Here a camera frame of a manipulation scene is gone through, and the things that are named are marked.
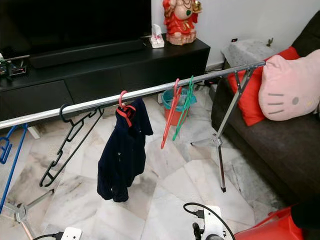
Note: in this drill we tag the blue plastic hanger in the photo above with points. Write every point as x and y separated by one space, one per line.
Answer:
15 165

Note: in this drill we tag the red plastic hanger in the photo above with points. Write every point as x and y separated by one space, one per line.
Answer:
125 110
168 127

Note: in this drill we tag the green plastic hanger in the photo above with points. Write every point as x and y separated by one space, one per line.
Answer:
181 122

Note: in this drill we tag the black plastic hanger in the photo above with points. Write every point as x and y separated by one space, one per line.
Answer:
43 181

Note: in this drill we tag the red plastic stool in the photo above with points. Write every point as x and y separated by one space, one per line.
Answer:
270 230

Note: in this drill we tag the dark brown sofa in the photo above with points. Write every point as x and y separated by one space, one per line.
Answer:
270 155

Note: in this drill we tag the navy blue garment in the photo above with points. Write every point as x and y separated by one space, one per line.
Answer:
122 155

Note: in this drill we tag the black clothes pile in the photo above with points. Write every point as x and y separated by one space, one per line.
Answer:
307 215

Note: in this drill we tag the teal bin liner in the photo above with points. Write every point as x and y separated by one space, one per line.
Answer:
167 97

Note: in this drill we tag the red cushion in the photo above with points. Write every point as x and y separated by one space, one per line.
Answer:
245 100

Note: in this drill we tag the metal clothes rack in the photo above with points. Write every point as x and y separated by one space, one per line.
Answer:
90 103

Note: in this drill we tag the pink cat face pillow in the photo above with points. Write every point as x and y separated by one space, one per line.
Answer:
287 87

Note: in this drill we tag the side table with grey cloth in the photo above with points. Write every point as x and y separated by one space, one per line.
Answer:
250 51

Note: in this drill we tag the small brown ornament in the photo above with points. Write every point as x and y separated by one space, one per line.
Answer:
270 42

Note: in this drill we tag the red laughing Buddha statue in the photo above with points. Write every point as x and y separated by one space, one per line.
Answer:
181 24

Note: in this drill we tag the black soundbar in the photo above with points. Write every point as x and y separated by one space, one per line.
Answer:
87 52

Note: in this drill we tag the black flat screen television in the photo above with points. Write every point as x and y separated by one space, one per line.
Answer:
75 22

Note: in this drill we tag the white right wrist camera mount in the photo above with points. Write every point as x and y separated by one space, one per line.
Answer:
213 220

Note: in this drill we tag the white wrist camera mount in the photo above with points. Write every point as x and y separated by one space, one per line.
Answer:
213 220
71 234

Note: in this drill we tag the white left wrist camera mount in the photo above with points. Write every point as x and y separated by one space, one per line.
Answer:
71 234

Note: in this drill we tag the wall power outlet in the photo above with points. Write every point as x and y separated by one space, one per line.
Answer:
233 40

